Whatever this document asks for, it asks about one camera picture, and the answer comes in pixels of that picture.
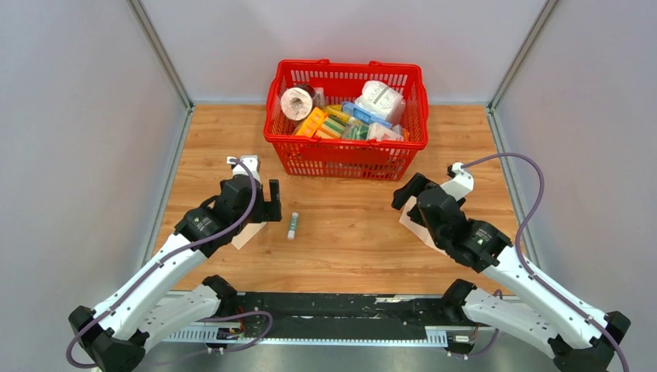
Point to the green yellow sponge pack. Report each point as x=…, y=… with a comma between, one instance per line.
x=331, y=128

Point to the white letter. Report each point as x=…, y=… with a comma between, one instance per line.
x=419, y=231

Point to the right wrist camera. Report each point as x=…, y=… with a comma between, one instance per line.
x=461, y=182

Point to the green white glue stick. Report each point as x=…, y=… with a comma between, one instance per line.
x=291, y=233

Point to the blue plastic package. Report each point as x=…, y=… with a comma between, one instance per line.
x=363, y=115

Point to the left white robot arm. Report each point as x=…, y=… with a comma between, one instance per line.
x=118, y=332

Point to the cream paper envelope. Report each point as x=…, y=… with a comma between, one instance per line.
x=246, y=234

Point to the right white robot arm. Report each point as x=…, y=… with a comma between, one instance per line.
x=575, y=335

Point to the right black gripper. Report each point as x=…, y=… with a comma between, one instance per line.
x=417, y=183

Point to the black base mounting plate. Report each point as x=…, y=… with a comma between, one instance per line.
x=342, y=316

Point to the wrapped white tissue pack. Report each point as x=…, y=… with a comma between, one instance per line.
x=382, y=100

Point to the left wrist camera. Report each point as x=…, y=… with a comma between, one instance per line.
x=245, y=165

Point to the red plastic shopping basket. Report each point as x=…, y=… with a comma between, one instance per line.
x=342, y=82

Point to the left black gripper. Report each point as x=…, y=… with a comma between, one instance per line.
x=269, y=211

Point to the orange plastic box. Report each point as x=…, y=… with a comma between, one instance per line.
x=309, y=126

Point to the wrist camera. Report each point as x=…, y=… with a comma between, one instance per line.
x=461, y=182
x=245, y=165

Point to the white small box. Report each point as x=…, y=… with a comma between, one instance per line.
x=380, y=133

